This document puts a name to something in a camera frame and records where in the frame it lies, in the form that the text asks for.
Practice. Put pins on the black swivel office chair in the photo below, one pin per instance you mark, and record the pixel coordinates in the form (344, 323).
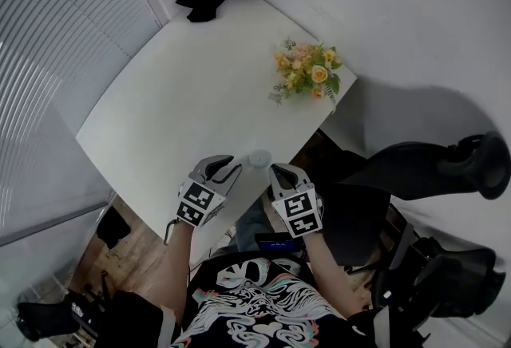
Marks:
(52, 314)

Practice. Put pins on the yellow flower bouquet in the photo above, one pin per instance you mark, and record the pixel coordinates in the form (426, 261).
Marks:
(311, 73)

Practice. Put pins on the black device with blue screen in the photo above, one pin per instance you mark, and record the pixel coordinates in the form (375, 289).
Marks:
(277, 244)

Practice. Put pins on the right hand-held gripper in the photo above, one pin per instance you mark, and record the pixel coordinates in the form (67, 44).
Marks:
(297, 210)

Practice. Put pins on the person's grey jeans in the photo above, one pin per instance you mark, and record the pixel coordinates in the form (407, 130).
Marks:
(251, 226)

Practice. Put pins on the white window blinds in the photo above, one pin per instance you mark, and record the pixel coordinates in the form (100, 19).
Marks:
(60, 19)

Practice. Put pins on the person's right forearm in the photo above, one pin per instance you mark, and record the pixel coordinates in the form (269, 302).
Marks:
(331, 278)

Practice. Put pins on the person's black printed shirt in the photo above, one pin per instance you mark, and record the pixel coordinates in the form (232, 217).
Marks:
(259, 306)

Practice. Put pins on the black mesh office chair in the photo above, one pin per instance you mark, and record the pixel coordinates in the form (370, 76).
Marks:
(447, 282)

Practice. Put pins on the small black floor cloth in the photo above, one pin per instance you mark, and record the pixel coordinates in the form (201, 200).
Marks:
(113, 226)

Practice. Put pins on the black high-back office chair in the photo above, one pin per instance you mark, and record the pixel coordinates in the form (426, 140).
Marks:
(399, 171)

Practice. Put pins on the person's left forearm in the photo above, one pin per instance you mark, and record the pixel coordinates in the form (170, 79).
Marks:
(177, 278)

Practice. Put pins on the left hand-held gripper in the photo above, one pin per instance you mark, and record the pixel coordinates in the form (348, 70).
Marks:
(197, 198)

